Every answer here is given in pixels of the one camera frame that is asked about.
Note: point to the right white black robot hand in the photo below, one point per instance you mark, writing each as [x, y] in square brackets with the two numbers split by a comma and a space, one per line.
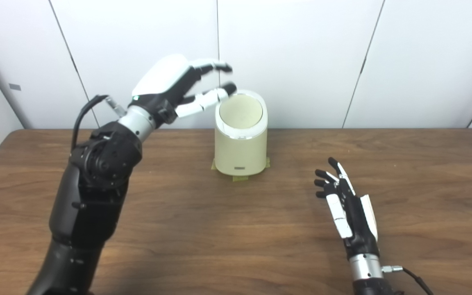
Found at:
[359, 225]

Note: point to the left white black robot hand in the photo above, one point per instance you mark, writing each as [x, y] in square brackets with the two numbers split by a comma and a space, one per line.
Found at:
[162, 82]

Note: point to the round cream bin lid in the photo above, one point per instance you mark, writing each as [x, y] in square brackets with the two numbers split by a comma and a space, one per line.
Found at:
[241, 111]

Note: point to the cream-colored trash bin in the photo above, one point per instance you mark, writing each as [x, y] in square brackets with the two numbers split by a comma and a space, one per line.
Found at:
[241, 153]

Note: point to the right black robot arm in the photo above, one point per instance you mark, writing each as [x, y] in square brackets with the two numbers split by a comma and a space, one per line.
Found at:
[366, 268]

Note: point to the yellow-green tape piece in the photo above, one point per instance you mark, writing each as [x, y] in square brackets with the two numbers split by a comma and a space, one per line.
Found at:
[240, 178]
[214, 164]

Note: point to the grey wall sticker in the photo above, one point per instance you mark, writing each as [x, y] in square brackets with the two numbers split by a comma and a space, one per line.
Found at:
[14, 87]

